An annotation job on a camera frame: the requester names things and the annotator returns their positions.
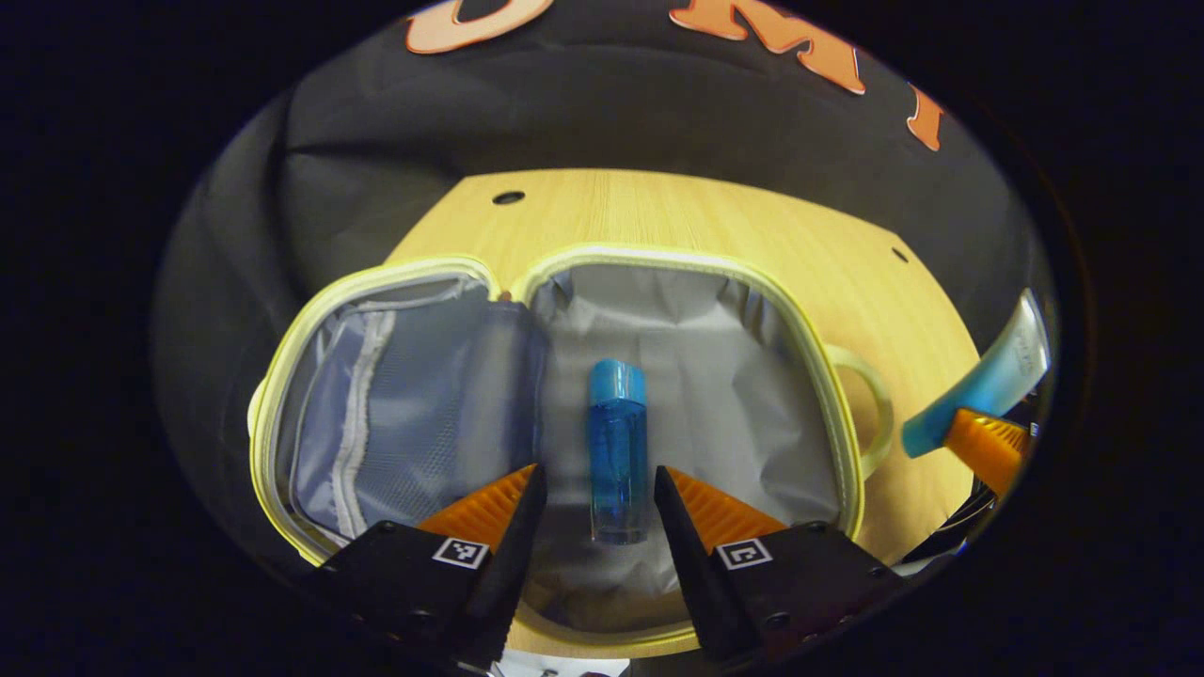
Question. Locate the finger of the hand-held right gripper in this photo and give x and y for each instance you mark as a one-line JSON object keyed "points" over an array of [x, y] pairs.
{"points": [[988, 447]]}

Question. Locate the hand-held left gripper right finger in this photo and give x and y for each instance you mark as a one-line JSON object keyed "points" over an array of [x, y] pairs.
{"points": [[691, 564]]}

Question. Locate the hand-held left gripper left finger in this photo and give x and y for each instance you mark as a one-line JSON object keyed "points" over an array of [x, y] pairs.
{"points": [[513, 564]]}

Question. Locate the blue skin care tube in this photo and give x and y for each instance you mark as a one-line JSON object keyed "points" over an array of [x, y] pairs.
{"points": [[988, 385]]}

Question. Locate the blue skin care bottle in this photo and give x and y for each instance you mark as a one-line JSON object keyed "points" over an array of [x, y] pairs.
{"points": [[618, 442]]}

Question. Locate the pale yellow suitcase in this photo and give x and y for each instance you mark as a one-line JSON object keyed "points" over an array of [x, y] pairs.
{"points": [[734, 395]]}

